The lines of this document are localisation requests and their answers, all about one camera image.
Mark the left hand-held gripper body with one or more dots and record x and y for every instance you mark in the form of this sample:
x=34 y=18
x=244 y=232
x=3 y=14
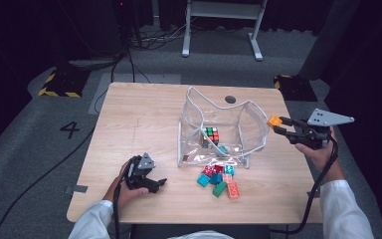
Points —
x=139 y=172

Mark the black equipment stand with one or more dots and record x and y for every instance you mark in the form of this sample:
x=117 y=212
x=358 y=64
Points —
x=99 y=30

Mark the person's white coat front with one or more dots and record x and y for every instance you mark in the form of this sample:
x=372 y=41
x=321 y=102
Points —
x=205 y=235

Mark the long salmon building block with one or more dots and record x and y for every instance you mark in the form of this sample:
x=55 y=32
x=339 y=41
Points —
x=233 y=190

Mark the clear plastic bag white trim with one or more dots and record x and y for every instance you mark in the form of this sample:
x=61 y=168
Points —
x=195 y=116

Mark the green building block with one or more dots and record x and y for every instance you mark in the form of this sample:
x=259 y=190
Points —
x=219 y=189

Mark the grey slanted post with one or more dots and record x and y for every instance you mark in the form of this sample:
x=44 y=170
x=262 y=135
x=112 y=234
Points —
x=328 y=43

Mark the person's left hand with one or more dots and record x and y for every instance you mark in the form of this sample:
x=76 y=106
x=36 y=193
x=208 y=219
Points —
x=126 y=195

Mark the blue building block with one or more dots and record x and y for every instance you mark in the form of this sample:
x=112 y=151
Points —
x=216 y=178

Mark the small salmon building block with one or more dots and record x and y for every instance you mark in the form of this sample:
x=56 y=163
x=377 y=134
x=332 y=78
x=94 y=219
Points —
x=227 y=178

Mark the black yellow striped base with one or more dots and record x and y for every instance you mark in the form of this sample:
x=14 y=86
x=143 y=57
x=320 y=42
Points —
x=295 y=88
x=63 y=83

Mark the red building block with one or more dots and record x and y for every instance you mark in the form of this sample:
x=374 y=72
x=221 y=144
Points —
x=218 y=168
x=208 y=170

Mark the person's right hand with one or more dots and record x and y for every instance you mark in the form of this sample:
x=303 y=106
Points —
x=325 y=157

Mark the multicoloured puzzle cube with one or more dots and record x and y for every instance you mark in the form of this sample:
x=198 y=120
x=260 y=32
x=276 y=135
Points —
x=212 y=135

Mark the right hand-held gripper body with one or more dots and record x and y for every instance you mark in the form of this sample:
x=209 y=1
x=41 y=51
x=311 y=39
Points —
x=315 y=132

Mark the small teal building block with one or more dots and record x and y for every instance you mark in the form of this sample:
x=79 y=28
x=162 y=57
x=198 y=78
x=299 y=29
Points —
x=222 y=150

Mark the orange building block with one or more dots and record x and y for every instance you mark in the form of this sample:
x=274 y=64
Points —
x=274 y=121

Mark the white metal desk frame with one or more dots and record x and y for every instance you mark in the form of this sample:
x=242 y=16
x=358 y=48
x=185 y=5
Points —
x=224 y=10

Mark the dark table grommet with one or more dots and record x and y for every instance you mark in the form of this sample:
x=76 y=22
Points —
x=230 y=99

